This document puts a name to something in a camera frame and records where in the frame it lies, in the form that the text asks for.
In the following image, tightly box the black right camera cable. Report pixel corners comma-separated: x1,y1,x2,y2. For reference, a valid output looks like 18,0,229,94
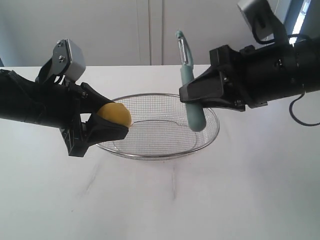
253,24,320,127

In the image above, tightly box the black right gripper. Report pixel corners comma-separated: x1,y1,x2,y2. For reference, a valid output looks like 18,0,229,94
179,41,304,112

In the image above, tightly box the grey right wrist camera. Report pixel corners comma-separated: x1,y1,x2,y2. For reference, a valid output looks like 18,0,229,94
237,0,289,45

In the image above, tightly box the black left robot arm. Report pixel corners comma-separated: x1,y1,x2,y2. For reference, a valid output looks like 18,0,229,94
0,69,129,157

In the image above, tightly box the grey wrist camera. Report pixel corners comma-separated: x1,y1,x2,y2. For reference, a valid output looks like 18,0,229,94
237,0,289,45
35,38,86,85

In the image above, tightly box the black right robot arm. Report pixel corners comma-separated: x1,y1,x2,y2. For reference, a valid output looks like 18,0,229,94
179,37,320,112

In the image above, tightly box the metal wire mesh basket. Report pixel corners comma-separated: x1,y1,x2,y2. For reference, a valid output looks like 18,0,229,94
97,93,220,161

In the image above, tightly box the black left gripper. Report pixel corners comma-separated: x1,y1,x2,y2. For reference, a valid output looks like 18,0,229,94
34,76,129,157

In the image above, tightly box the yellow lemon with sticker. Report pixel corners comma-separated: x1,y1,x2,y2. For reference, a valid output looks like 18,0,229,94
97,102,132,128

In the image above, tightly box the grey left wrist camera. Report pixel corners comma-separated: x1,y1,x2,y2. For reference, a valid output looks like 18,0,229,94
35,38,86,85

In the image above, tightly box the teal handled vegetable peeler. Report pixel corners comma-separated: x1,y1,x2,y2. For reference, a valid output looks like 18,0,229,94
175,30,207,132

